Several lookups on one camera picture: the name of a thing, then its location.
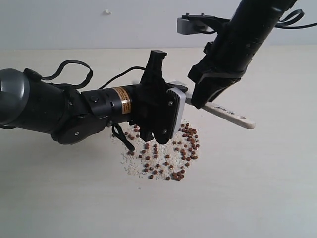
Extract brown beans and white grains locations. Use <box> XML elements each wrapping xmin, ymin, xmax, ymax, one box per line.
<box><xmin>120</xmin><ymin>119</ymin><xmax>200</xmax><ymax>181</ymax></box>

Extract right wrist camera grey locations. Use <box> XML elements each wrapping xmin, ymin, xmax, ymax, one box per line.
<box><xmin>176</xmin><ymin>14</ymin><xmax>230</xmax><ymax>35</ymax></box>

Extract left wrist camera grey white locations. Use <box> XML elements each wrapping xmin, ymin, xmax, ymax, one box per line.
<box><xmin>167</xmin><ymin>87</ymin><xmax>186</xmax><ymax>137</ymax></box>

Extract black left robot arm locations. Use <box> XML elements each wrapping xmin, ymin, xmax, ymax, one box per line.
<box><xmin>0</xmin><ymin>50</ymin><xmax>185</xmax><ymax>151</ymax></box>

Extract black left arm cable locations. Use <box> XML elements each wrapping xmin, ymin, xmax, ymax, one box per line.
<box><xmin>37</xmin><ymin>60</ymin><xmax>147</xmax><ymax>90</ymax></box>

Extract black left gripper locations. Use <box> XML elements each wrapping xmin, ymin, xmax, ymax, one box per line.
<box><xmin>133</xmin><ymin>50</ymin><xmax>176</xmax><ymax>144</ymax></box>

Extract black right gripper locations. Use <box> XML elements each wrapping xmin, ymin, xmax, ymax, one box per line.
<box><xmin>188</xmin><ymin>42</ymin><xmax>244</xmax><ymax>109</ymax></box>

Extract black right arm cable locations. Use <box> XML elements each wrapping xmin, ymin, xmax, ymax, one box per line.
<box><xmin>274</xmin><ymin>8</ymin><xmax>317</xmax><ymax>29</ymax></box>

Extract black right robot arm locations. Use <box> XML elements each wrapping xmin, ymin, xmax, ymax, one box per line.
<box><xmin>188</xmin><ymin>0</ymin><xmax>295</xmax><ymax>109</ymax></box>

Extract white wall plug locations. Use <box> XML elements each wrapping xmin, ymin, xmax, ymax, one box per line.
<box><xmin>104</xmin><ymin>9</ymin><xmax>111</xmax><ymax>15</ymax></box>

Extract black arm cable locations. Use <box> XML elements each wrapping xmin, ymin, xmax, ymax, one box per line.
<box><xmin>274</xmin><ymin>8</ymin><xmax>317</xmax><ymax>29</ymax></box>
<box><xmin>37</xmin><ymin>60</ymin><xmax>147</xmax><ymax>90</ymax></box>

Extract white wooden paint brush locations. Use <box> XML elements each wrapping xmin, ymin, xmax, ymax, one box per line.
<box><xmin>170</xmin><ymin>79</ymin><xmax>256</xmax><ymax>129</ymax></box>

